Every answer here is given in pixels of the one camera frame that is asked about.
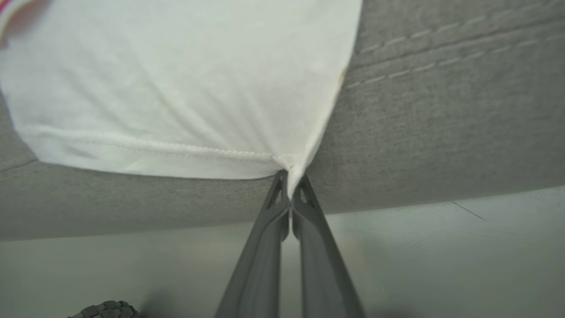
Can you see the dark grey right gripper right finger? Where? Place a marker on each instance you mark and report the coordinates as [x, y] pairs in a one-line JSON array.
[[326, 274]]

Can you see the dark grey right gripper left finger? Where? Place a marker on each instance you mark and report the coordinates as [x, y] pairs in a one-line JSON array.
[[258, 265]]

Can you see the red white-lined basketball jersey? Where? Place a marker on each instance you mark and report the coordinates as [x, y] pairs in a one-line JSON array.
[[176, 79]]

